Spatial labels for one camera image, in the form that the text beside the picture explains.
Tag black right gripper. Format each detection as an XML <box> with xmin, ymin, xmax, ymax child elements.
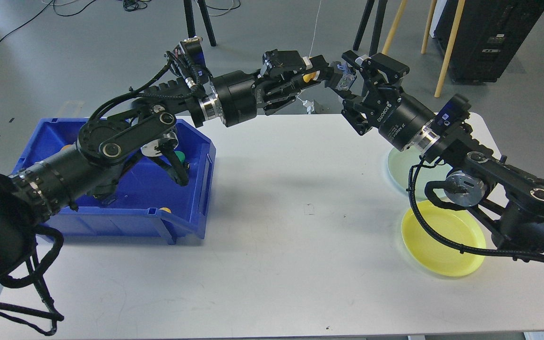
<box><xmin>341</xmin><ymin>51</ymin><xmax>434</xmax><ymax>151</ymax></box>

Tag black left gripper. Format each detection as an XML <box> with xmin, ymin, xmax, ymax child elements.
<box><xmin>200</xmin><ymin>49</ymin><xmax>330</xmax><ymax>127</ymax></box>

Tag yellow push button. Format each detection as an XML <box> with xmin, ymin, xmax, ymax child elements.
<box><xmin>300</xmin><ymin>60</ymin><xmax>358</xmax><ymax>92</ymax></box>

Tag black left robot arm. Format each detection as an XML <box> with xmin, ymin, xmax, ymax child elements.
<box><xmin>0</xmin><ymin>36</ymin><xmax>331</xmax><ymax>336</ymax></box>

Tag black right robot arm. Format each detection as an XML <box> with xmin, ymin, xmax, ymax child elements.
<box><xmin>339</xmin><ymin>51</ymin><xmax>544</xmax><ymax>263</ymax></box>

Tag light green plate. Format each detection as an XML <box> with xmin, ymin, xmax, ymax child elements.
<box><xmin>387</xmin><ymin>148</ymin><xmax>452</xmax><ymax>202</ymax></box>

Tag green push button right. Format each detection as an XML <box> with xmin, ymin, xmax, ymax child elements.
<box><xmin>174</xmin><ymin>150</ymin><xmax>190</xmax><ymax>172</ymax></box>

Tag yellow plate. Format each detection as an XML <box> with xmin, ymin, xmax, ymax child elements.
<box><xmin>401</xmin><ymin>200</ymin><xmax>486</xmax><ymax>277</ymax></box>

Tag black tripod right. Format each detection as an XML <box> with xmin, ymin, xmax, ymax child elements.
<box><xmin>352</xmin><ymin>0</ymin><xmax>388</xmax><ymax>55</ymax></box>

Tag black tripod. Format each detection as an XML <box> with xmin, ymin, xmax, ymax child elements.
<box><xmin>183</xmin><ymin>0</ymin><xmax>217</xmax><ymax>48</ymax></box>
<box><xmin>352</xmin><ymin>0</ymin><xmax>388</xmax><ymax>55</ymax></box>

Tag black tripod left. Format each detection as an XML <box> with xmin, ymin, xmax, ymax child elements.
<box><xmin>183</xmin><ymin>0</ymin><xmax>217</xmax><ymax>48</ymax></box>

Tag black equipment cabinet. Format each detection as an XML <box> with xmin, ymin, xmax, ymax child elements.
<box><xmin>447</xmin><ymin>0</ymin><xmax>544</xmax><ymax>84</ymax></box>

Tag blue plastic storage bin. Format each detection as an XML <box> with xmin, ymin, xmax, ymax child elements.
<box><xmin>11</xmin><ymin>117</ymin><xmax>216</xmax><ymax>245</ymax></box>

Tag white cable with plug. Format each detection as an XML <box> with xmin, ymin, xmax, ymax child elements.
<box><xmin>298</xmin><ymin>0</ymin><xmax>323</xmax><ymax>115</ymax></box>

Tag black floor cables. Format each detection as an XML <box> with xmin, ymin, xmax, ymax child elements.
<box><xmin>0</xmin><ymin>0</ymin><xmax>243</xmax><ymax>76</ymax></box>

